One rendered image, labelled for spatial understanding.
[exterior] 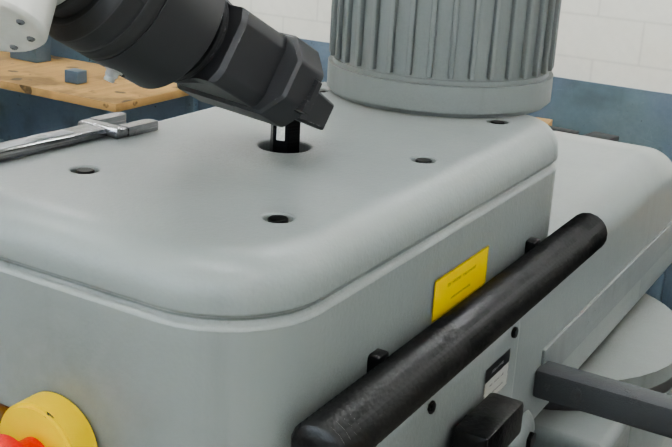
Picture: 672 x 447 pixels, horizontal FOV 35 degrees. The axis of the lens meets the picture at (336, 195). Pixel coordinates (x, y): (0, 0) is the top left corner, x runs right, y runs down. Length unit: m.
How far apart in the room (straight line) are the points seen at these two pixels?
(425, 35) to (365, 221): 0.28
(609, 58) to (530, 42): 4.17
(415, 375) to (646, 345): 0.72
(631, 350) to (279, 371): 0.79
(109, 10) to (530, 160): 0.37
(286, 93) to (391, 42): 0.22
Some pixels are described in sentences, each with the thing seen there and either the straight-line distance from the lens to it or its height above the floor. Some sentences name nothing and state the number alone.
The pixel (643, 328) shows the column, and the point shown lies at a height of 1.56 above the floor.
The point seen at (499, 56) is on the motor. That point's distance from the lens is 0.87.
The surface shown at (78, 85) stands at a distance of 5.94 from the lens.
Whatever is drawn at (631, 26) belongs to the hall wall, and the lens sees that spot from 5.01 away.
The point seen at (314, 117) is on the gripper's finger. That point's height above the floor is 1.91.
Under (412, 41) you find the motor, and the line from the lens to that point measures 0.85.
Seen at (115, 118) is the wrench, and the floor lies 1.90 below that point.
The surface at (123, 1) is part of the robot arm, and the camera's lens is 0.60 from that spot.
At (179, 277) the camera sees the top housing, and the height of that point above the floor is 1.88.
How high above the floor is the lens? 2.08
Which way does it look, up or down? 17 degrees down
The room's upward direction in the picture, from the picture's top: 3 degrees clockwise
